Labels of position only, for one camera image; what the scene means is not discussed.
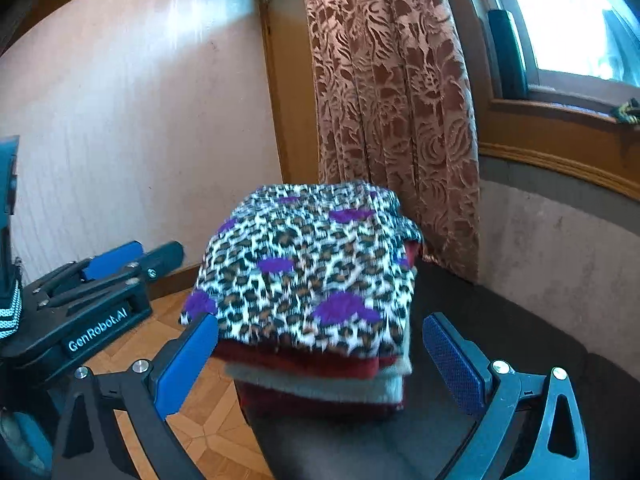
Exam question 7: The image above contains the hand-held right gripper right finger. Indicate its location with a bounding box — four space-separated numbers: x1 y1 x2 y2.
422 311 591 480

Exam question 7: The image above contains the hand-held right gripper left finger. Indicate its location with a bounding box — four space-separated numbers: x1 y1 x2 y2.
50 312 219 480

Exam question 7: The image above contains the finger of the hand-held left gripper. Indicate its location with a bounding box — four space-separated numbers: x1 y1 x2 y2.
45 241 185 311
30 241 146 293

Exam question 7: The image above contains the leopard print purple flower garment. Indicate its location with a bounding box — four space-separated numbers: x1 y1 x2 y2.
179 182 426 361

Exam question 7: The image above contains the wooden window sill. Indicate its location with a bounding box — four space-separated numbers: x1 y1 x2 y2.
477 97 640 191

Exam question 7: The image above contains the brown floral patterned curtain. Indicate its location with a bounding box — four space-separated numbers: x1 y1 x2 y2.
298 0 481 283

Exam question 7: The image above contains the dark blue roll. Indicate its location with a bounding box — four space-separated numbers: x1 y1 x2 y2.
487 8 530 101

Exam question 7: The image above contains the window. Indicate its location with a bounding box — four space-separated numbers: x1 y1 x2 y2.
470 0 640 91

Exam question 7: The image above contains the striped wrist strap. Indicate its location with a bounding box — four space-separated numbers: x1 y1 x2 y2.
0 267 23 341

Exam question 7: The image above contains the wooden door frame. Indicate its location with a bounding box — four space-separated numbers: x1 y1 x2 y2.
256 0 321 186

